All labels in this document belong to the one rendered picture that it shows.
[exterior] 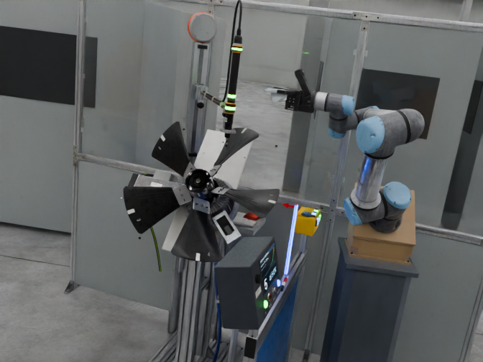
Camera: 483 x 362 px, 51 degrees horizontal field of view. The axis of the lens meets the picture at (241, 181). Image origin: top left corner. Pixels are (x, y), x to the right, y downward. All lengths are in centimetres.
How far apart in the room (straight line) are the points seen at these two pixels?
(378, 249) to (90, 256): 210
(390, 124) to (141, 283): 225
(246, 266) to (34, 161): 340
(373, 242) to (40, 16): 318
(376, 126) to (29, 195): 353
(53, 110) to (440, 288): 318
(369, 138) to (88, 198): 224
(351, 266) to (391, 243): 21
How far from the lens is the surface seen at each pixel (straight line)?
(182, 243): 215
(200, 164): 260
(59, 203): 460
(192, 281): 257
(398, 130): 174
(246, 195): 221
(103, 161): 337
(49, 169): 455
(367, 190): 193
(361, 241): 223
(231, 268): 140
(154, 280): 345
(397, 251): 227
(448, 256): 294
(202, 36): 282
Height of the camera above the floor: 184
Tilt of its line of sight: 16 degrees down
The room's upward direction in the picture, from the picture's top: 7 degrees clockwise
